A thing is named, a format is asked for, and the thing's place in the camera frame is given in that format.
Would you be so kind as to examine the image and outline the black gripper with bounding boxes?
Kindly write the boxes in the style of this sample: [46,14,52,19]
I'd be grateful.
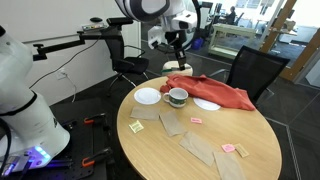
[165,30,185,63]

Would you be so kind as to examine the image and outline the white mug with green band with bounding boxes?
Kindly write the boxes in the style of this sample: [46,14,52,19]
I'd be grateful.
[162,87,190,109]

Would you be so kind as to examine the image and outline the blue bag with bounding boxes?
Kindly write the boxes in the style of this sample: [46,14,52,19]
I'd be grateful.
[191,37,204,51]

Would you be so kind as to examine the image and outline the red cloth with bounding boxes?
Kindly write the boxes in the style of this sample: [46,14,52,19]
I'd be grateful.
[159,73,257,112]

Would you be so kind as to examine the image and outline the white round plate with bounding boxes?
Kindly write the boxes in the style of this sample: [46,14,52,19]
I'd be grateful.
[193,96,222,112]
[133,87,162,106]

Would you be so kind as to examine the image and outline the pale green table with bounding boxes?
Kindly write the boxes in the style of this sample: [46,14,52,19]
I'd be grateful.
[208,23,258,60]

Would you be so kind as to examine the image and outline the black office chair with armrests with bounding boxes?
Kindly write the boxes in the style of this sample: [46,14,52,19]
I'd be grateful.
[106,17,150,98]

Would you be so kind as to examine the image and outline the seated person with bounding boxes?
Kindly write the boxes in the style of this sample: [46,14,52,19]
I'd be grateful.
[224,5,237,25]

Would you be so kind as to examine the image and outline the brown paper napkin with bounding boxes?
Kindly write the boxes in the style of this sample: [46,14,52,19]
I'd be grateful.
[213,151,247,180]
[159,109,187,138]
[129,105,162,121]
[178,130,217,167]

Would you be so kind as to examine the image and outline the black mesh chair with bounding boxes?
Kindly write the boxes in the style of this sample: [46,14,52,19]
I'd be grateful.
[209,45,290,105]

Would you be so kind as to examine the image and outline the yellow sugar packet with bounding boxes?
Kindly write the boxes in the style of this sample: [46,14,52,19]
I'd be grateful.
[128,120,145,134]

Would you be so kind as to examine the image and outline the wooden pillar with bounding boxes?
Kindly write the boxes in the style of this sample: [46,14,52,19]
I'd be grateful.
[259,0,298,54]

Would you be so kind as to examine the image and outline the orange black clamp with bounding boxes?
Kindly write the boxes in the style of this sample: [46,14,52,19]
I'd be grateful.
[83,113,108,126]
[81,148,113,168]

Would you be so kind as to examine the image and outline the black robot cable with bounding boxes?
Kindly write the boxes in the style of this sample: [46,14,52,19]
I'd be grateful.
[154,0,202,54]

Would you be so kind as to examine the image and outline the grey camera bar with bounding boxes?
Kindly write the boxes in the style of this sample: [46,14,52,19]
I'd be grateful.
[81,23,108,33]

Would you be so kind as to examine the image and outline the white outlet cable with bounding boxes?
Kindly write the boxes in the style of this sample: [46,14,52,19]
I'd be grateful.
[64,73,78,103]

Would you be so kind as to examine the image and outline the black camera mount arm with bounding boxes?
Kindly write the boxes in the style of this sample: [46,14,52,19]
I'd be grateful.
[33,26,124,62]

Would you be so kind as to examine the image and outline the black mount cable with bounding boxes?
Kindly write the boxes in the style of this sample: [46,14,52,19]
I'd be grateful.
[28,35,102,91]

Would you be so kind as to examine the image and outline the white wall outlet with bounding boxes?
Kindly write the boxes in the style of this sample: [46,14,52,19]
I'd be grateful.
[56,68,68,80]

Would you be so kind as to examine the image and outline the wooden door frame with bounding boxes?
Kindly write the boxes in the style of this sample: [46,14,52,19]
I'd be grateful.
[279,29,320,82]

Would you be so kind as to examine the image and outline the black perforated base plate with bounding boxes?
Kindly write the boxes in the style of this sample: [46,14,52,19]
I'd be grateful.
[0,116,116,180]

